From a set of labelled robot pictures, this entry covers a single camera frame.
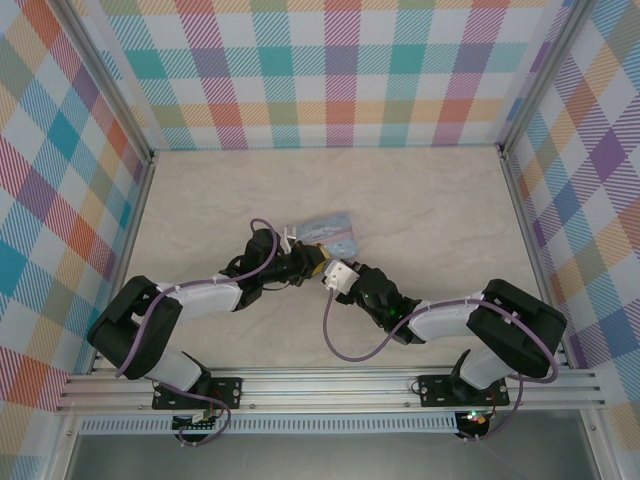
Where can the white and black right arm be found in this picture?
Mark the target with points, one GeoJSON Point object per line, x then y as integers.
{"type": "Point", "coordinates": [520, 320]}

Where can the small controller circuit board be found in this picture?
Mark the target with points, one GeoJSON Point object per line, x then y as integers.
{"type": "Point", "coordinates": [197, 425]}
{"type": "Point", "coordinates": [475, 417]}

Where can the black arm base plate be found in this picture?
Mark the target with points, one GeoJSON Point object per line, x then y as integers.
{"type": "Point", "coordinates": [227, 392]}
{"type": "Point", "coordinates": [435, 392]}

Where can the aluminium corner post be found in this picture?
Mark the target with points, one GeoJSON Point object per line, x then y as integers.
{"type": "Point", "coordinates": [544, 75]}
{"type": "Point", "coordinates": [114, 80]}

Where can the aluminium side rail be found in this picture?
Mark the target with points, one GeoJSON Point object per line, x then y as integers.
{"type": "Point", "coordinates": [121, 265]}
{"type": "Point", "coordinates": [536, 260]}

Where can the wide aluminium mounting rail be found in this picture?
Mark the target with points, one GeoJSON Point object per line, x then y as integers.
{"type": "Point", "coordinates": [330, 390]}

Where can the pastel printed pouch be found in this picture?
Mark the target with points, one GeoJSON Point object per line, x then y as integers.
{"type": "Point", "coordinates": [332, 232]}

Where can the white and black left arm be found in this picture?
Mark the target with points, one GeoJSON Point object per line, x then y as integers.
{"type": "Point", "coordinates": [135, 330]}

